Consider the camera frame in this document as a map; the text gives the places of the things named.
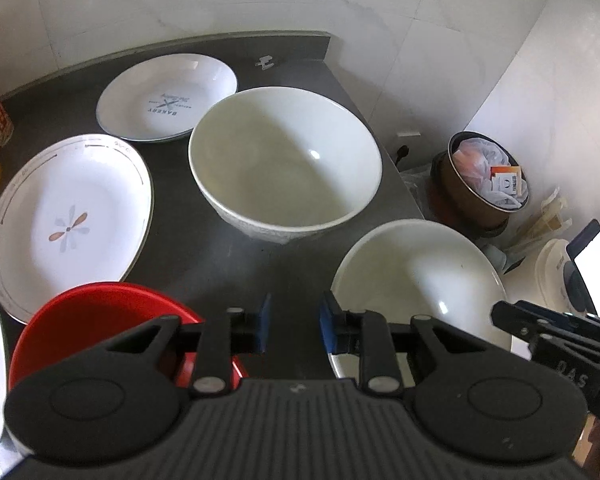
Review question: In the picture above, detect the white plate Bakery print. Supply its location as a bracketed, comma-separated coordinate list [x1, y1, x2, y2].
[96, 53, 238, 143]

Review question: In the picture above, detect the red black bowl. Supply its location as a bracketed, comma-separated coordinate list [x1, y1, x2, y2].
[8, 282, 249, 391]

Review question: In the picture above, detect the smartphone with lit screen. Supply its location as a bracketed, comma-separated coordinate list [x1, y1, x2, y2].
[567, 219, 600, 318]

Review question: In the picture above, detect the white patterned bowl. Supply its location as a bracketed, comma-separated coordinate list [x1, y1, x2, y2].
[188, 87, 382, 244]

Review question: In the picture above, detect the person's right hand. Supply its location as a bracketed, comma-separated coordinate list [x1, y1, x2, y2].
[573, 415, 600, 479]

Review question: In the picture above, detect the brown pot with packets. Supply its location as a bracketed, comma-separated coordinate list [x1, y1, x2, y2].
[428, 131, 529, 238]

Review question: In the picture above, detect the white plate flower print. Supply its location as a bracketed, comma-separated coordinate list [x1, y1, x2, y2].
[0, 133, 155, 324]

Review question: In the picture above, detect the small white wall clip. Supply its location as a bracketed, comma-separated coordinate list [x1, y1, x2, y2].
[256, 55, 275, 70]

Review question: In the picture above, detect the white kitchen appliance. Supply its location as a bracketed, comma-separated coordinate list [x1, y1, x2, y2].
[502, 238, 594, 316]

